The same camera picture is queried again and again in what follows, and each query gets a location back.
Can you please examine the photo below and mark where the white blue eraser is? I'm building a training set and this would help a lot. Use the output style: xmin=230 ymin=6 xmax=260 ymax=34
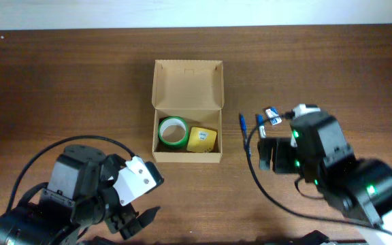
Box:
xmin=265 ymin=107 xmax=282 ymax=126

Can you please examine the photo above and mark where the cardboard box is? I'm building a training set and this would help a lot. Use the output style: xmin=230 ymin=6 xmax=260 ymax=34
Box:
xmin=151 ymin=60 xmax=225 ymax=163

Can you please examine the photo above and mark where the green tape roll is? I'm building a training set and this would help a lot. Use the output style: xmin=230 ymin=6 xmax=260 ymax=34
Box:
xmin=158 ymin=116 xmax=189 ymax=149

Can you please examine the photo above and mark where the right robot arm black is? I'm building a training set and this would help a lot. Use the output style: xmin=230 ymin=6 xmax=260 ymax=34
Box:
xmin=257 ymin=108 xmax=392 ymax=244

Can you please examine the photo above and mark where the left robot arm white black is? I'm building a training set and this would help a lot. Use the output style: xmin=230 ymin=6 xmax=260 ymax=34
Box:
xmin=0 ymin=182 xmax=160 ymax=244

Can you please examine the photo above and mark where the blue white marker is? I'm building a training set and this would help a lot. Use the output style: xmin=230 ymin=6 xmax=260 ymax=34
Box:
xmin=256 ymin=114 xmax=266 ymax=139

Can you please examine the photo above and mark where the blue ballpoint pen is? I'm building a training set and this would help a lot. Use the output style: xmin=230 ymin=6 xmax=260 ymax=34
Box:
xmin=239 ymin=113 xmax=251 ymax=156

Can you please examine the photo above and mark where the black right camera cable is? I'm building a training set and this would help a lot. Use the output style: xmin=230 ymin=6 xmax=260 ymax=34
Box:
xmin=245 ymin=114 xmax=392 ymax=245

